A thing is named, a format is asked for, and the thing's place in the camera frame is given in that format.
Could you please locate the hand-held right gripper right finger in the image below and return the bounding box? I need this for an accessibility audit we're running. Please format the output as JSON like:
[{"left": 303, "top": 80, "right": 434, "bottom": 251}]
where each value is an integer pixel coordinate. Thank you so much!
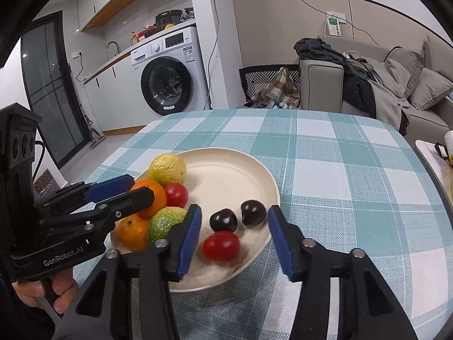
[{"left": 268, "top": 205, "right": 420, "bottom": 340}]

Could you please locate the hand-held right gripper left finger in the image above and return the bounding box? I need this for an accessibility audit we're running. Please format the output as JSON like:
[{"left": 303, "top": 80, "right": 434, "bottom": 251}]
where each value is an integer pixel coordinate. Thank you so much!
[{"left": 53, "top": 203, "right": 203, "bottom": 340}]

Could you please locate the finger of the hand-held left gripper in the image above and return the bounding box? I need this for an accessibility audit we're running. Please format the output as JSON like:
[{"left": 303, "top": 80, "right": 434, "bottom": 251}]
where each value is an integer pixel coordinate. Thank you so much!
[
  {"left": 33, "top": 174, "right": 136, "bottom": 208},
  {"left": 35, "top": 187, "right": 155, "bottom": 236}
]

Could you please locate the red tomato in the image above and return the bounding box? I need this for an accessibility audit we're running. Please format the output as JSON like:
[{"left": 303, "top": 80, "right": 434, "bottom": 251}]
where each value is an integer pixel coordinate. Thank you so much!
[
  {"left": 202, "top": 231, "right": 241, "bottom": 264},
  {"left": 164, "top": 183, "right": 189, "bottom": 209}
]

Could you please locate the orange tangerine with stem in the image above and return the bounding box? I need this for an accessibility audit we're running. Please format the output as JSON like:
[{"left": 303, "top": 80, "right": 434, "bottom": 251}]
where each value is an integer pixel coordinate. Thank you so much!
[{"left": 118, "top": 214, "right": 151, "bottom": 251}]

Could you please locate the dark purple plum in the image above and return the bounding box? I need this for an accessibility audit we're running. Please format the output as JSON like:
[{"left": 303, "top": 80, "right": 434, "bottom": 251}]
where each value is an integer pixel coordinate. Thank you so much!
[
  {"left": 241, "top": 200, "right": 267, "bottom": 226},
  {"left": 209, "top": 209, "right": 238, "bottom": 233}
]

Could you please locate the cream oval plate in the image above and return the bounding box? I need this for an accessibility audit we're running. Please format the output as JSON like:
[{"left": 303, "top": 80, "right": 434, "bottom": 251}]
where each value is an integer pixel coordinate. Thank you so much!
[{"left": 110, "top": 148, "right": 281, "bottom": 293}]

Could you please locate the person's left forearm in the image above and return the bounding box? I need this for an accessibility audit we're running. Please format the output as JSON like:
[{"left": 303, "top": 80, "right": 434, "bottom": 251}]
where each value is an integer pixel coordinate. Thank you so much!
[{"left": 0, "top": 280, "right": 61, "bottom": 340}]

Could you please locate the person's left hand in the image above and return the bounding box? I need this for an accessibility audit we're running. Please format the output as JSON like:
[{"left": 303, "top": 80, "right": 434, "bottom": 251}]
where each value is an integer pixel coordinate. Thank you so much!
[{"left": 12, "top": 267, "right": 80, "bottom": 314}]

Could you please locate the patterned doormat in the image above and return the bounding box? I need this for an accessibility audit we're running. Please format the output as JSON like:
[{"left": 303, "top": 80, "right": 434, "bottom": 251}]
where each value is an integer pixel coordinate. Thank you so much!
[{"left": 33, "top": 170, "right": 66, "bottom": 195}]

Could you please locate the yellow green citrus fruit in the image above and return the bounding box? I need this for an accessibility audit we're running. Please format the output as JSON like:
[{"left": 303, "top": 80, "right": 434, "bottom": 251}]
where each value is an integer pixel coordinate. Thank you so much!
[{"left": 148, "top": 153, "right": 187, "bottom": 186}]

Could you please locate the floor mop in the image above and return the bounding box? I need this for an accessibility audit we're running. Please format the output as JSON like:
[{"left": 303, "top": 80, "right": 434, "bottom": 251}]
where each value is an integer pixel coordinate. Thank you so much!
[{"left": 83, "top": 113, "right": 105, "bottom": 149}]

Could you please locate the teal checked tablecloth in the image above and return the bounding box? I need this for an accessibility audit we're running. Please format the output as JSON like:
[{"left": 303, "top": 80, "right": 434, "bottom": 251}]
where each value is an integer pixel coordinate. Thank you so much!
[{"left": 72, "top": 108, "right": 453, "bottom": 340}]

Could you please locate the white kitchen base cabinet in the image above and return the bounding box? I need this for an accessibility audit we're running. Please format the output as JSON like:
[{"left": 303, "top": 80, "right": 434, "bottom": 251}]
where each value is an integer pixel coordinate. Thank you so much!
[{"left": 83, "top": 48, "right": 149, "bottom": 133}]

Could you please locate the dark glass door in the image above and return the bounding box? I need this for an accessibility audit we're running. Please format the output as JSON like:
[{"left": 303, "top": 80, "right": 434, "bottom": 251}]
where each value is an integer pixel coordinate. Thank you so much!
[{"left": 20, "top": 10, "right": 91, "bottom": 169}]

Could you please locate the white washing machine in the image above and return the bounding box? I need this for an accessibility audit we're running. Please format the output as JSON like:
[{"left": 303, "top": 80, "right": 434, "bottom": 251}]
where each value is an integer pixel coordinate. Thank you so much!
[{"left": 131, "top": 25, "right": 209, "bottom": 117}]

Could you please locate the plaid cloth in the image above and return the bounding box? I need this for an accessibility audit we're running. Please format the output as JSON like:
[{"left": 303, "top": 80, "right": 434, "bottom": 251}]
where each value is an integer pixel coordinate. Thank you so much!
[{"left": 253, "top": 67, "right": 301, "bottom": 109}]

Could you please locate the grey sofa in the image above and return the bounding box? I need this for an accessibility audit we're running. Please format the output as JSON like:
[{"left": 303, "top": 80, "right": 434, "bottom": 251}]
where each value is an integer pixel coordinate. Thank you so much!
[{"left": 299, "top": 35, "right": 453, "bottom": 139}]

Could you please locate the black white patterned chair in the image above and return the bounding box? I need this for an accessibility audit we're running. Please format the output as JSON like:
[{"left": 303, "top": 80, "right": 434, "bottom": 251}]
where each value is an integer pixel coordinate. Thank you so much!
[{"left": 240, "top": 65, "right": 301, "bottom": 109}]

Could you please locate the white side table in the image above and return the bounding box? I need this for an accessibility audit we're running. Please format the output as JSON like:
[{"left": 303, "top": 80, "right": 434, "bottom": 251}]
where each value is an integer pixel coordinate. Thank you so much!
[{"left": 414, "top": 139, "right": 453, "bottom": 199}]

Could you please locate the dark clothes pile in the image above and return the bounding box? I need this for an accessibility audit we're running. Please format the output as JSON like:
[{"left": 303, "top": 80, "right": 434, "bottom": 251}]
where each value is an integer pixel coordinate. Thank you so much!
[{"left": 294, "top": 37, "right": 409, "bottom": 135}]

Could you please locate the black rice cooker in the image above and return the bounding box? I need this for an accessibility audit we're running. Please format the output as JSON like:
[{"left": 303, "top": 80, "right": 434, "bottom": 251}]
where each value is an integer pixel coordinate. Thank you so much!
[{"left": 155, "top": 9, "right": 183, "bottom": 31}]

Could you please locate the grey sofa cushion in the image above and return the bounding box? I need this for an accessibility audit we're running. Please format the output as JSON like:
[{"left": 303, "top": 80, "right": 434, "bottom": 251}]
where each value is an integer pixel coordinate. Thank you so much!
[
  {"left": 384, "top": 47, "right": 425, "bottom": 98},
  {"left": 407, "top": 67, "right": 453, "bottom": 110}
]

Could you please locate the white wall cabinet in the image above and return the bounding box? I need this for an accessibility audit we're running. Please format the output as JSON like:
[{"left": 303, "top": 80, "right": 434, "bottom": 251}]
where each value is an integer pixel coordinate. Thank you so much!
[{"left": 76, "top": 0, "right": 142, "bottom": 32}]

